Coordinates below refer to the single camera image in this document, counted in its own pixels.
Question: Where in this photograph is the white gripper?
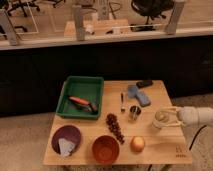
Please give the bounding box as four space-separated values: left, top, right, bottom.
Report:
155 106 198 128

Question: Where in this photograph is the white paper cup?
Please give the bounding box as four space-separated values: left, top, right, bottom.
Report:
152 110 170 129

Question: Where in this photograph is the small metal cup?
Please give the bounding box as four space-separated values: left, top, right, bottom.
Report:
130 106 141 121

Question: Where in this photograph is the yellow apple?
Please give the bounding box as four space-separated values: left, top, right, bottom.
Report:
130 136 145 152

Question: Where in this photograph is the black rectangular block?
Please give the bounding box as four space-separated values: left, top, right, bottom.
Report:
136 80 153 88

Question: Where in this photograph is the blue cloth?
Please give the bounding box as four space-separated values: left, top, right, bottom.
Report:
127 85 138 98

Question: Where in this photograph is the metal fork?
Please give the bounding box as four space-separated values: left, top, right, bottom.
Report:
121 93 125 113

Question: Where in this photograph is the bunch of dark grapes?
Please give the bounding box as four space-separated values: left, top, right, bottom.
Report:
106 113 125 144

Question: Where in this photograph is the orange bowl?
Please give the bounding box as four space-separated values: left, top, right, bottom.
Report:
92 135 120 165

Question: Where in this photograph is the green plastic tray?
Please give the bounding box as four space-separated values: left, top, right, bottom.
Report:
56 76 104 120

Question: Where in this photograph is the purple plate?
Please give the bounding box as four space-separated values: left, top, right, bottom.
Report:
51 125 81 156

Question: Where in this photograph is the crumpled white napkin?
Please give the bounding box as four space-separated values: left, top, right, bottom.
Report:
58 138 75 157

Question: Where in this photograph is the black office chair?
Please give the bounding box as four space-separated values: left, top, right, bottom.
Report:
131 0 174 23
7 0 40 16

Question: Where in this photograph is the black office chair left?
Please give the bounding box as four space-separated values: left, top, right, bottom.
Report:
7 0 40 16

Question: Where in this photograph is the black cable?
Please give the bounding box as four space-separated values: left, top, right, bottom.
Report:
189 125 208 151

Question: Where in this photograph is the red handled tool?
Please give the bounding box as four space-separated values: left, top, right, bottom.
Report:
68 96 98 113

